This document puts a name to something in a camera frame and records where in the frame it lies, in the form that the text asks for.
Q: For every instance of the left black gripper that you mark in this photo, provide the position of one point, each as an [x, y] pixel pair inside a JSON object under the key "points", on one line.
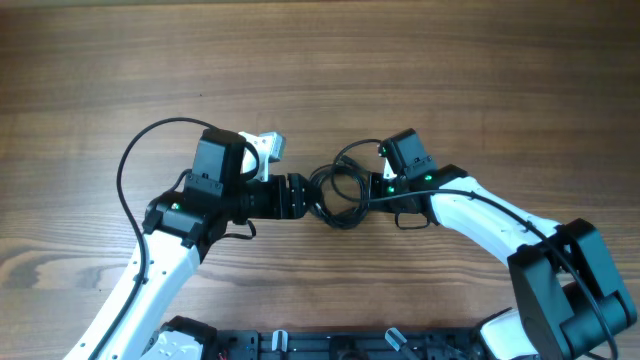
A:
{"points": [[279, 189]]}

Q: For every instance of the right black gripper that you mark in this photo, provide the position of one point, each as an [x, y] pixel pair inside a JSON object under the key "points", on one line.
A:
{"points": [[376, 187]]}

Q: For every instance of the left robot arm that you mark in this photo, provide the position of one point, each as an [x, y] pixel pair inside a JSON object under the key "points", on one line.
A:
{"points": [[229, 182]]}

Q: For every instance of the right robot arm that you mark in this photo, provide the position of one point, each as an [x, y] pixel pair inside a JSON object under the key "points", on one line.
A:
{"points": [[570, 296]]}

